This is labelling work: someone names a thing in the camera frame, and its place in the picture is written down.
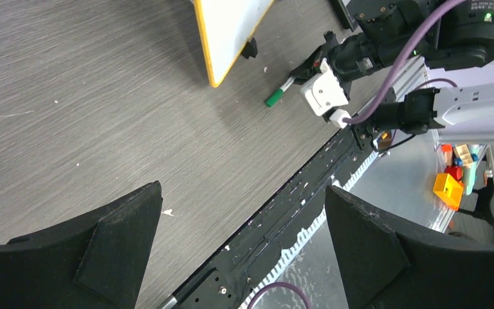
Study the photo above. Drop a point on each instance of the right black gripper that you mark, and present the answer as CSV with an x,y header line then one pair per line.
x,y
355,57

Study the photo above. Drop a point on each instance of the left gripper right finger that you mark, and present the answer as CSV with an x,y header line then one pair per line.
x,y
386,261

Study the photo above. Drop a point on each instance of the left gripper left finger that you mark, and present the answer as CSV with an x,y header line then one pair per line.
x,y
94,260

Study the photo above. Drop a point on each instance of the green whiteboard marker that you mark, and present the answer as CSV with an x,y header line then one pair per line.
x,y
278,93

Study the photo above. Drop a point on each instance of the yellow framed whiteboard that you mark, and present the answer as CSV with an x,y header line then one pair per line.
x,y
224,29

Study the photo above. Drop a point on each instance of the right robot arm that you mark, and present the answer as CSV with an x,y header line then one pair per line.
x,y
450,35

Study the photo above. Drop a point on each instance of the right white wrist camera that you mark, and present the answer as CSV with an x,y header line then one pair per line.
x,y
325,95

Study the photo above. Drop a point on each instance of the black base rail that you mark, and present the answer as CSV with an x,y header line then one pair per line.
x,y
263,247

